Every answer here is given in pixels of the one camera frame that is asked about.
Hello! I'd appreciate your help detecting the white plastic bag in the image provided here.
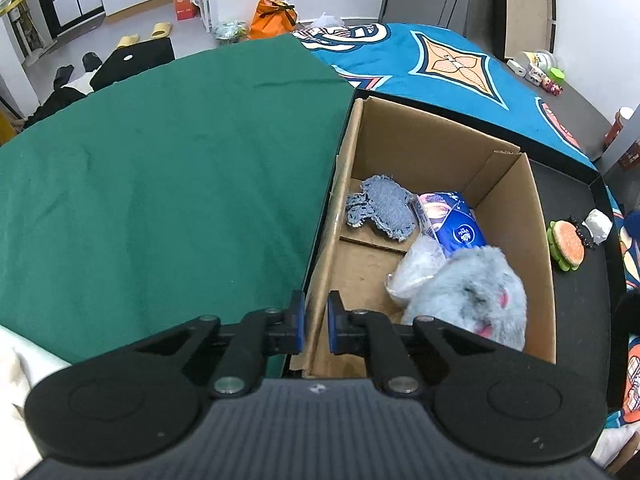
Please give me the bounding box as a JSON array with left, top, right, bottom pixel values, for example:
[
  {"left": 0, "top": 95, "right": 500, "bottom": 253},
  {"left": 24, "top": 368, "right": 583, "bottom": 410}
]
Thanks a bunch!
[{"left": 305, "top": 12, "right": 346, "bottom": 30}]

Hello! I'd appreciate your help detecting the blue patterned blanket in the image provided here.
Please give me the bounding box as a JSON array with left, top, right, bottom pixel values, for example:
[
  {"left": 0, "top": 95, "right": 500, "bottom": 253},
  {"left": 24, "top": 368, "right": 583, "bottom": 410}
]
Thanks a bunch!
[{"left": 290, "top": 22, "right": 640, "bottom": 431}]

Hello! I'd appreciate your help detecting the grey plush toy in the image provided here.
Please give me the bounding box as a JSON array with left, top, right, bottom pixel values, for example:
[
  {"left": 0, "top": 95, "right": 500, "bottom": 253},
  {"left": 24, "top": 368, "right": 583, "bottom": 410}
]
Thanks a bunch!
[{"left": 402, "top": 245, "right": 528, "bottom": 352}]

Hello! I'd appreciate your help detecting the grey knitted toy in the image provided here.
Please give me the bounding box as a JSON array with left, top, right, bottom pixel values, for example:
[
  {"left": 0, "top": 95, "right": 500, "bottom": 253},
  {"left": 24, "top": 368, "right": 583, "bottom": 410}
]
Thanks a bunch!
[{"left": 345, "top": 175, "right": 418, "bottom": 241}]

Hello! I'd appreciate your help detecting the white bottle green label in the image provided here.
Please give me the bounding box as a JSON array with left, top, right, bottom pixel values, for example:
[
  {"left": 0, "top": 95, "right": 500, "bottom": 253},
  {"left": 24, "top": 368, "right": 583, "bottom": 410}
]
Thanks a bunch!
[{"left": 522, "top": 50, "right": 558, "bottom": 71}]

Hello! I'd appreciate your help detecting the white fleece blanket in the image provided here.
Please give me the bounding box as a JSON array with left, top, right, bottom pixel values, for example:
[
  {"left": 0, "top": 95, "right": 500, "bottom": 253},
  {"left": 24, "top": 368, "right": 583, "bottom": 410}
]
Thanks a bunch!
[{"left": 0, "top": 327, "right": 640, "bottom": 480}]

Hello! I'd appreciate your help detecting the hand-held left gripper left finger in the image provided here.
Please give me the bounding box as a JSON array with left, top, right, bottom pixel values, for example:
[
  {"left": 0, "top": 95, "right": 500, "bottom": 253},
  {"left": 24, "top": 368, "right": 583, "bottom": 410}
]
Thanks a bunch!
[{"left": 132, "top": 290, "right": 306, "bottom": 397}]

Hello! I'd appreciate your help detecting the clear bag with greens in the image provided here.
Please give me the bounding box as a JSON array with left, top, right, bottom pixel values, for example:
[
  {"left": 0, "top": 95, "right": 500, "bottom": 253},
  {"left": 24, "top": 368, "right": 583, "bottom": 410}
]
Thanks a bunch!
[{"left": 214, "top": 20, "right": 250, "bottom": 43}]

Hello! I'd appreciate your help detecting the clear plastic bag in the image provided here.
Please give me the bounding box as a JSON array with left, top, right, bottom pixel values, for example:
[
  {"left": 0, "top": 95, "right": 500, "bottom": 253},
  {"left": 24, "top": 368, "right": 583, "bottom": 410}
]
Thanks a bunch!
[{"left": 385, "top": 235, "right": 451, "bottom": 306}]

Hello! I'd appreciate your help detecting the grey bench cushion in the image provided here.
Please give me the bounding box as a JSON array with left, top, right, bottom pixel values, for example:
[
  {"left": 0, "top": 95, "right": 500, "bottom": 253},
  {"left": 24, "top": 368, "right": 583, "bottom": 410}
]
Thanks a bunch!
[{"left": 492, "top": 52, "right": 618, "bottom": 158}]

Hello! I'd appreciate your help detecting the green cloth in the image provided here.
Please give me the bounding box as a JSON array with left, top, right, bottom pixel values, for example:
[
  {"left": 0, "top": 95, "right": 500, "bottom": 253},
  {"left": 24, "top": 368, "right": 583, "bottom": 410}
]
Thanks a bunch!
[{"left": 0, "top": 34, "right": 357, "bottom": 365}]

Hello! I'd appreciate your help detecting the black and white clothing pile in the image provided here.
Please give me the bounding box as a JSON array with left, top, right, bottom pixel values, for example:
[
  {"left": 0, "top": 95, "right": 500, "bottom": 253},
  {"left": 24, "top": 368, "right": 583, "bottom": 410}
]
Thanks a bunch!
[{"left": 22, "top": 72, "right": 98, "bottom": 128}]

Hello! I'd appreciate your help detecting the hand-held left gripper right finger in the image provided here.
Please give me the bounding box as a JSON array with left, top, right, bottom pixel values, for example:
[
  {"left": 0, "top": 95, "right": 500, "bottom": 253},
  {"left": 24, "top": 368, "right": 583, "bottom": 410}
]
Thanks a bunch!
[{"left": 327, "top": 290, "right": 526, "bottom": 397}]

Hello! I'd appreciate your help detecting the black cube stool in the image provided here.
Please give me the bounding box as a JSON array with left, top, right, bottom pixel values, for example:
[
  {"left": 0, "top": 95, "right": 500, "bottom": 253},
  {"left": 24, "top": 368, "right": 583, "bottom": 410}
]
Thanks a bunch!
[{"left": 90, "top": 37, "right": 175, "bottom": 92}]

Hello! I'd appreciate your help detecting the blue tissue pack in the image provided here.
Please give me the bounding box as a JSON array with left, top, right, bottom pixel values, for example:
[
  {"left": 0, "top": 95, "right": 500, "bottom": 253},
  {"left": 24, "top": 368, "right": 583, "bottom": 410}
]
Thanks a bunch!
[{"left": 411, "top": 191, "right": 488, "bottom": 256}]

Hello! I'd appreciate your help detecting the black framed box lid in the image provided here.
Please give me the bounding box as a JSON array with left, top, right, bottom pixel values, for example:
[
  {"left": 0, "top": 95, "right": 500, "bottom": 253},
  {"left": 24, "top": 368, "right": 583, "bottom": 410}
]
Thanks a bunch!
[{"left": 492, "top": 0, "right": 558, "bottom": 63}]

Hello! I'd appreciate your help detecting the burger plush toy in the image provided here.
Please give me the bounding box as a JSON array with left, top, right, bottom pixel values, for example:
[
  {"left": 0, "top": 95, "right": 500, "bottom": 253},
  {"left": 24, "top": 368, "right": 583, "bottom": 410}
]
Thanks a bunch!
[{"left": 547, "top": 219, "right": 587, "bottom": 273}]

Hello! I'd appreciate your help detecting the red basket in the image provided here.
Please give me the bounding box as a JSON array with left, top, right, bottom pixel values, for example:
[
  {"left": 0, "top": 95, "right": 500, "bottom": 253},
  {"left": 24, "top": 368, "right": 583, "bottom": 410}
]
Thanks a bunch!
[{"left": 604, "top": 106, "right": 636, "bottom": 148}]

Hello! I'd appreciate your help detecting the black shallow tray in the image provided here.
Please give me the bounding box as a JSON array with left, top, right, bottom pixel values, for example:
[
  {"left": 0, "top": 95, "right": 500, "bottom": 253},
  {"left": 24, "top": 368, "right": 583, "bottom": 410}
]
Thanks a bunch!
[{"left": 280, "top": 87, "right": 628, "bottom": 413}]

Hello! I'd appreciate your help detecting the orange bag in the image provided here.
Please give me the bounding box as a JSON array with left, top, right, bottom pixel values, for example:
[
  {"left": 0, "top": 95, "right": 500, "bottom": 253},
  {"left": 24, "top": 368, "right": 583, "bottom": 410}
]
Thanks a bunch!
[{"left": 249, "top": 0, "right": 298, "bottom": 41}]

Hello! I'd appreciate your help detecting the black scrunchie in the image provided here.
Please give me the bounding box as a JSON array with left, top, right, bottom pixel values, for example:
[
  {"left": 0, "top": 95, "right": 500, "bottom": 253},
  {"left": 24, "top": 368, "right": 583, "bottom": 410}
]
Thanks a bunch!
[{"left": 567, "top": 215, "right": 596, "bottom": 248}]

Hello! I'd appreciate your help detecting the brown cardboard box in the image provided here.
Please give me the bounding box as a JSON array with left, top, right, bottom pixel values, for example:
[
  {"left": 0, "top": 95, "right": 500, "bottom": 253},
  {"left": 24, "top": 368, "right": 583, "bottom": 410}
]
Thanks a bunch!
[{"left": 302, "top": 96, "right": 558, "bottom": 380}]

